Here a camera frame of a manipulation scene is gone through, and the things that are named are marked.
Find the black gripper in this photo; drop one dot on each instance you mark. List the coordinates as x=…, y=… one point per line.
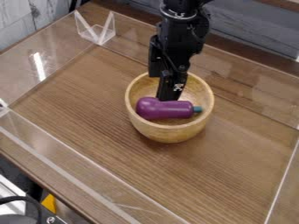
x=179, y=39

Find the purple toy eggplant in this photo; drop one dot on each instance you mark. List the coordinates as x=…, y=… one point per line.
x=152, y=109

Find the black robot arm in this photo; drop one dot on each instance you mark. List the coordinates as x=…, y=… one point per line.
x=183, y=10

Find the light wooden bowl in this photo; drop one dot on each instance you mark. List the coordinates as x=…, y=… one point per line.
x=169, y=130

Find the black device with yellow label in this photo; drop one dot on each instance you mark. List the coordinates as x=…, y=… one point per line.
x=49, y=211

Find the clear acrylic corner bracket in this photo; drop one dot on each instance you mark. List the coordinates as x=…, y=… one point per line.
x=99, y=34

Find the clear acrylic tray wall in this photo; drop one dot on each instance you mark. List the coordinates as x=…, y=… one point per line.
x=84, y=185

